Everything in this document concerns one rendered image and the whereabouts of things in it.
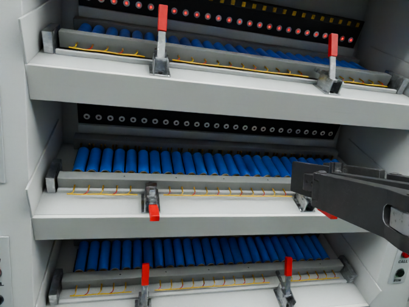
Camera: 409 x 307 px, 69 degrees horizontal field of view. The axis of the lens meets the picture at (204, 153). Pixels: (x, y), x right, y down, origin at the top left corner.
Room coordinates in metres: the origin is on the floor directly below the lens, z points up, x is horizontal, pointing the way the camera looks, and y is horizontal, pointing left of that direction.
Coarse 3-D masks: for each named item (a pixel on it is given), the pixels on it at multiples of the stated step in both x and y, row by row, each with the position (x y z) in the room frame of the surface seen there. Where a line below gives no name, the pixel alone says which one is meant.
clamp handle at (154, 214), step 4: (152, 192) 0.41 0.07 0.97; (152, 196) 0.41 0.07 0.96; (152, 200) 0.40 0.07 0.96; (152, 204) 0.38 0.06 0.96; (152, 208) 0.37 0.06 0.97; (156, 208) 0.37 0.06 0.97; (152, 212) 0.35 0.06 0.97; (156, 212) 0.36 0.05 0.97; (152, 216) 0.34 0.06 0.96; (156, 216) 0.35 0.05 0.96; (152, 220) 0.34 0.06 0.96; (156, 220) 0.35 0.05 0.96
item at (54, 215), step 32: (96, 128) 0.54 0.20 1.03; (128, 128) 0.55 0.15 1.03; (160, 128) 0.57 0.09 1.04; (64, 160) 0.48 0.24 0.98; (352, 160) 0.64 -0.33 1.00; (32, 192) 0.36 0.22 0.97; (32, 224) 0.36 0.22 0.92; (64, 224) 0.37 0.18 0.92; (96, 224) 0.38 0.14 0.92; (128, 224) 0.40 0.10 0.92; (160, 224) 0.41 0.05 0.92; (192, 224) 0.42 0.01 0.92; (224, 224) 0.43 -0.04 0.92; (256, 224) 0.45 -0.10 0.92; (288, 224) 0.46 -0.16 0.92; (320, 224) 0.48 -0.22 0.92; (352, 224) 0.50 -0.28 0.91
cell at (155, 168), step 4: (152, 152) 0.52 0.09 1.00; (156, 152) 0.53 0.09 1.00; (152, 156) 0.51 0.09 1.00; (156, 156) 0.51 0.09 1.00; (152, 160) 0.50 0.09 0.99; (156, 160) 0.50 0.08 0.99; (152, 164) 0.49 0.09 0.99; (156, 164) 0.49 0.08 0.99; (152, 168) 0.48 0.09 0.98; (156, 168) 0.48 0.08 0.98; (160, 168) 0.49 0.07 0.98; (152, 172) 0.47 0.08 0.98; (160, 172) 0.48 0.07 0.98
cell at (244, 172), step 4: (236, 156) 0.57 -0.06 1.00; (240, 156) 0.57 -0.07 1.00; (236, 160) 0.56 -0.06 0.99; (240, 160) 0.55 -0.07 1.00; (236, 164) 0.55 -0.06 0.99; (240, 164) 0.54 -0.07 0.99; (244, 164) 0.54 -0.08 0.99; (240, 168) 0.53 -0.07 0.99; (244, 168) 0.53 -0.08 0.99; (240, 172) 0.52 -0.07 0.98; (244, 172) 0.52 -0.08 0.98; (248, 172) 0.52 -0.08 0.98
